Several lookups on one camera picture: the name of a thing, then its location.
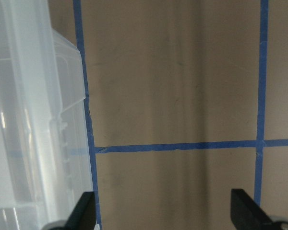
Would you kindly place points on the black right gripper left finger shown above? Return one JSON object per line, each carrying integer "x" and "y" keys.
{"x": 83, "y": 216}

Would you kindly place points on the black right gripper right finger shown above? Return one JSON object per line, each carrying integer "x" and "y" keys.
{"x": 245, "y": 214}

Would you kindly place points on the clear plastic box lid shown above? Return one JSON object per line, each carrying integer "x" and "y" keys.
{"x": 44, "y": 154}

